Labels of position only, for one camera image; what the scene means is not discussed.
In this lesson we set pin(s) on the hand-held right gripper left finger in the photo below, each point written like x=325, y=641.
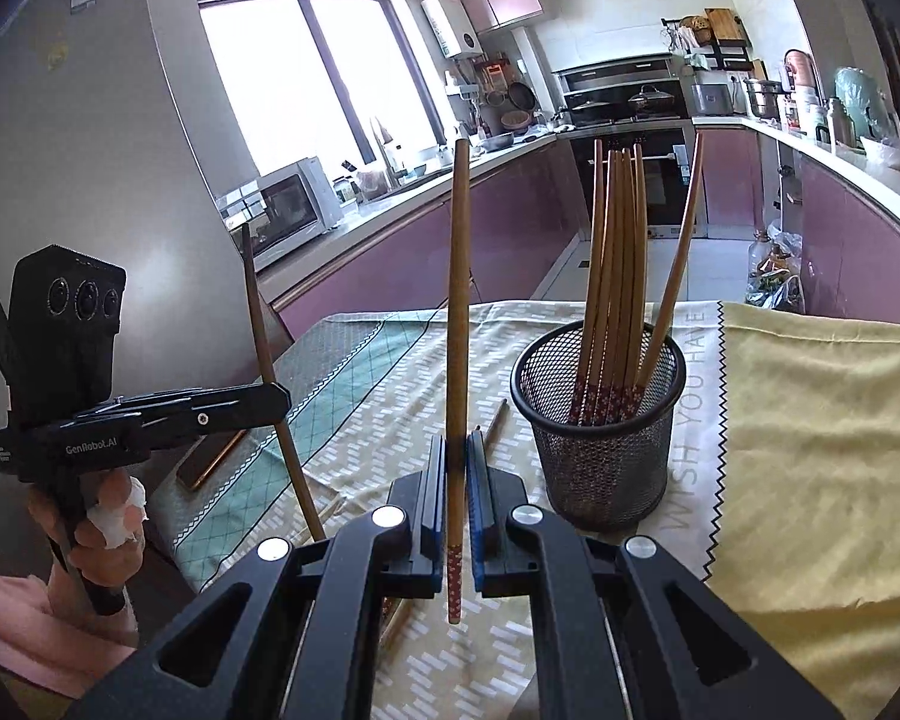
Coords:
x=436, y=525

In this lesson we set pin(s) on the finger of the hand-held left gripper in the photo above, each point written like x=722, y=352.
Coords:
x=135, y=399
x=225, y=406

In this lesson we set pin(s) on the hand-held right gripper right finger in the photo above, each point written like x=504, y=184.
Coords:
x=480, y=525

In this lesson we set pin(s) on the red-tipped wooden chopstick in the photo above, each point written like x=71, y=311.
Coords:
x=459, y=315
x=497, y=420
x=294, y=465

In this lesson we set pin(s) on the black mesh utensil holder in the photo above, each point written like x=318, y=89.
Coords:
x=600, y=465

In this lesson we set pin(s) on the bunch of wooden chopsticks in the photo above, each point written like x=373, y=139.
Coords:
x=619, y=277

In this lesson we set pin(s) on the person's left forearm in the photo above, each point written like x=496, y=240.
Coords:
x=22, y=615

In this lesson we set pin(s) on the person's left hand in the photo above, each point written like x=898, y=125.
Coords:
x=101, y=562

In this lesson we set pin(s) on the black smartphone orange case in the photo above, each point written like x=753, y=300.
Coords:
x=206, y=461

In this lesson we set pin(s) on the white tissue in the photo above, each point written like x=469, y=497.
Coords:
x=124, y=514

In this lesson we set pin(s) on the green beige patterned tablecloth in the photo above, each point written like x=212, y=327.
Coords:
x=390, y=390

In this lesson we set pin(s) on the grey refrigerator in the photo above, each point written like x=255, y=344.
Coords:
x=105, y=150

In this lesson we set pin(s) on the white microwave oven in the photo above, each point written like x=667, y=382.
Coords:
x=285, y=206

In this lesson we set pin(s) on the pink sink cabinet run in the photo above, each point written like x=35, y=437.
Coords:
x=390, y=255

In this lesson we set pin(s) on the steel sink faucet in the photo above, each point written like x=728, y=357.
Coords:
x=384, y=154

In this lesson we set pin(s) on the kitchen window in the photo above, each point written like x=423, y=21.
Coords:
x=285, y=90

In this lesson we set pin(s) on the yellow cloth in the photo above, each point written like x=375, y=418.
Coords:
x=810, y=465

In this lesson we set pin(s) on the steel bowl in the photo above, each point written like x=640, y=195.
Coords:
x=496, y=142

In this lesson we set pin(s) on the clear plastic bottle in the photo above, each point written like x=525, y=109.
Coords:
x=759, y=259

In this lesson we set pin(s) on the plastic bags of vegetables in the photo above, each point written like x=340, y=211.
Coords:
x=784, y=270

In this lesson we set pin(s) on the woven basket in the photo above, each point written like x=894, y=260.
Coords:
x=516, y=121

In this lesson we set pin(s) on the black frying pan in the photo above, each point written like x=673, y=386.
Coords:
x=522, y=96

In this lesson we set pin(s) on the black pot glass lid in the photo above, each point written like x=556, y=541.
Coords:
x=649, y=100
x=589, y=103

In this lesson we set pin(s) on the white gas water heater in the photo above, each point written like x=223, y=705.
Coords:
x=454, y=26

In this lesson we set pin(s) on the black integrated stove oven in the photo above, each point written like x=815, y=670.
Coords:
x=615, y=75

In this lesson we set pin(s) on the pink peninsula cabinet run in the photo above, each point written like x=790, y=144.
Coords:
x=855, y=240

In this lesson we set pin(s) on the steel stockpot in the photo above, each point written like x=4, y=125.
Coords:
x=763, y=95

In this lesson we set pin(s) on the steel thermos flask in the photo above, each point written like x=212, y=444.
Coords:
x=838, y=121

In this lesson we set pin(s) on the white bowl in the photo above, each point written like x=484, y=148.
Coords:
x=889, y=154

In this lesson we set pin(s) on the pink kettle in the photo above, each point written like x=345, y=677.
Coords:
x=797, y=73

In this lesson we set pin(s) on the wooden cutting board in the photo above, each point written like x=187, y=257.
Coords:
x=724, y=24

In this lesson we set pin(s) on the teal appliance under plastic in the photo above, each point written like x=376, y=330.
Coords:
x=859, y=101

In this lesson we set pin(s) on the black wall rack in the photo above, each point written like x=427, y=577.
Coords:
x=727, y=56

